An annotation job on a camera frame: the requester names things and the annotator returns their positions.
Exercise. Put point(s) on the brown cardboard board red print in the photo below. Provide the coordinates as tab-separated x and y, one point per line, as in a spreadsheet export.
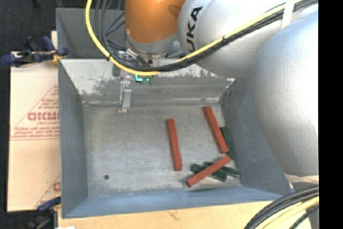
32	147

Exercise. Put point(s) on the red-brown flat block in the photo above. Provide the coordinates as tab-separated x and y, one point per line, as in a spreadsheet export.
215	130
207	171
174	144

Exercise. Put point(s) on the dark green flat block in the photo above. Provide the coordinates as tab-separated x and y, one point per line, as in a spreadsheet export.
230	142
231	171
198	168

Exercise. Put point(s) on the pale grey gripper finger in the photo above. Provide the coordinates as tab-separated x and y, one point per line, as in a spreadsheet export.
129	99
122	110

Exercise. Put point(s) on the grey metal bin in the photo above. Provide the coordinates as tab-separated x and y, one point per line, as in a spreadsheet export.
128	142

